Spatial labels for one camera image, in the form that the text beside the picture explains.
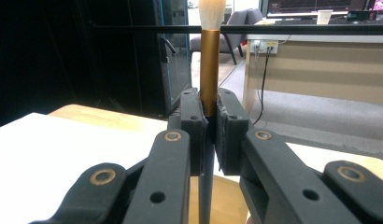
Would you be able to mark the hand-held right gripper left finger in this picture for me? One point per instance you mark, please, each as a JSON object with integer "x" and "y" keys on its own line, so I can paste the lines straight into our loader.
{"x": 194, "y": 137}

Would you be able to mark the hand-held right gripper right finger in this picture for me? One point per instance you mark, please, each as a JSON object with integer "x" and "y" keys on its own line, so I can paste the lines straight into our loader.
{"x": 231, "y": 137}

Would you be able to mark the grey armchair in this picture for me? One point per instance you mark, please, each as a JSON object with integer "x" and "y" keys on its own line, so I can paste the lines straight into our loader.
{"x": 233, "y": 40}

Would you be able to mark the white power outlet strip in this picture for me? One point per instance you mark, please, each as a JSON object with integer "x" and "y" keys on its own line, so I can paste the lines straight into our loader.
{"x": 264, "y": 46}

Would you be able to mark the beige office desk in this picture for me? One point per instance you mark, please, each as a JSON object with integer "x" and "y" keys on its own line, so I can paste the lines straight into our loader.
{"x": 323, "y": 71}

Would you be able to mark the black horizontal rod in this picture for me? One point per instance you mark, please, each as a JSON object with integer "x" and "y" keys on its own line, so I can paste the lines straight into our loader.
{"x": 304, "y": 29}

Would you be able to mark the white table sheet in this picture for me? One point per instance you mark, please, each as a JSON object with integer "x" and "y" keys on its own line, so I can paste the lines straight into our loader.
{"x": 55, "y": 161}

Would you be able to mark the wide computer monitor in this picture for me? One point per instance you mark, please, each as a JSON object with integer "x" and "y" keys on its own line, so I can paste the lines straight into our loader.
{"x": 308, "y": 6}

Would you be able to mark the white paper cup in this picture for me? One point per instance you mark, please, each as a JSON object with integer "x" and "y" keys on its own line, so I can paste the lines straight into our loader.
{"x": 324, "y": 17}

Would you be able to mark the black curtain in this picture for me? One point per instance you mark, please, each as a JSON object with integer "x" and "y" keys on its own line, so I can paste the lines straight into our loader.
{"x": 55, "y": 56}

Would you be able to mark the monitor with pink screen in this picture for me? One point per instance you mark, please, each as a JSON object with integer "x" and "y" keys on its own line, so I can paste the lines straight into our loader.
{"x": 381, "y": 5}

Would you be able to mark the dark glass panel teal frame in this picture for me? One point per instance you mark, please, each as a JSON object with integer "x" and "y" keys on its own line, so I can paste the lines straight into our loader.
{"x": 177, "y": 68}

